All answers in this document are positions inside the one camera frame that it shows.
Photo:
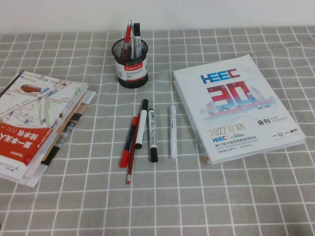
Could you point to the red and black pen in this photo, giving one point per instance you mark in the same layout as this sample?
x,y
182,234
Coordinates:
x,y
125,155

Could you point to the white pen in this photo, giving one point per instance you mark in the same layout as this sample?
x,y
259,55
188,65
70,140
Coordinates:
x,y
173,132

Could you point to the black mesh pen holder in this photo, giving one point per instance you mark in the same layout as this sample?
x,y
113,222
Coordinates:
x,y
130,73

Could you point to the red pen with silver clip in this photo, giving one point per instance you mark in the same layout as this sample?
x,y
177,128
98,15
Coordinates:
x,y
127,34

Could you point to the barcode white black-capped marker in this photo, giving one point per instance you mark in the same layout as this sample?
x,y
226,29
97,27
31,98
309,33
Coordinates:
x,y
152,127

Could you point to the plain white black-capped marker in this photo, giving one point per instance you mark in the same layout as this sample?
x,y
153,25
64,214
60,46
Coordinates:
x,y
141,123

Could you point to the red pencil with eraser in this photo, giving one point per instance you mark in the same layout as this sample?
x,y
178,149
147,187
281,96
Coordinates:
x,y
130,168

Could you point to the white HEEC show catalogue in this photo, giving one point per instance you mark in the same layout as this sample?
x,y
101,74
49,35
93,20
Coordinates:
x,y
233,110

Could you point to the dark brown magazine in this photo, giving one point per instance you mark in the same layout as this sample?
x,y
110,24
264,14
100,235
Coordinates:
x,y
71,123

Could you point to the white marker with black cap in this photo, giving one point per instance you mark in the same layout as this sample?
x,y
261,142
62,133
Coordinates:
x,y
136,28

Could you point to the red book with map cover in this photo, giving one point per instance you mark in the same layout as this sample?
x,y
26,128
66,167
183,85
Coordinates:
x,y
37,103

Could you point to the stack of maps and booklets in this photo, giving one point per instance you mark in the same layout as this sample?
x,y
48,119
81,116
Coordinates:
x,y
32,179

